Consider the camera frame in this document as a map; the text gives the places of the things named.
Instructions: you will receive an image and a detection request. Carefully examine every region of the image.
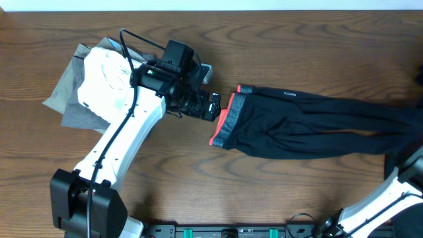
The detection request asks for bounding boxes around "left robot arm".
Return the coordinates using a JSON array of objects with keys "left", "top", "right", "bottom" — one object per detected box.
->
[{"left": 50, "top": 40, "right": 220, "bottom": 237}]

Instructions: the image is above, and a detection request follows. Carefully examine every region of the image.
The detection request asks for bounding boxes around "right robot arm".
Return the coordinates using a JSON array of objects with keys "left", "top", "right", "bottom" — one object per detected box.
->
[{"left": 313, "top": 144, "right": 422, "bottom": 237}]

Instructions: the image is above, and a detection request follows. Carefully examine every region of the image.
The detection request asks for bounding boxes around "white t-shirt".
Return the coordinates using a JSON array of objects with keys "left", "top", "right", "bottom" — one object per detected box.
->
[{"left": 77, "top": 47, "right": 131, "bottom": 123}]

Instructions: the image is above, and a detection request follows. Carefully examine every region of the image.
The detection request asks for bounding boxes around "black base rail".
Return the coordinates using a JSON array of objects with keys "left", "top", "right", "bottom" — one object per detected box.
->
[{"left": 141, "top": 217, "right": 324, "bottom": 238}]

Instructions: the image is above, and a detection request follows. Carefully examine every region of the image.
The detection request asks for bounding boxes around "grey folded garment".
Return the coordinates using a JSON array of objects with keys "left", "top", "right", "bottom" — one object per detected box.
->
[{"left": 42, "top": 36, "right": 158, "bottom": 135}]

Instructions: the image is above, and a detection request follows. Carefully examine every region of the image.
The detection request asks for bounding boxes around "black leggings red waistband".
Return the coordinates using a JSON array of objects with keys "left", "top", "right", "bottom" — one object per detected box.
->
[{"left": 209, "top": 85, "right": 422, "bottom": 159}]

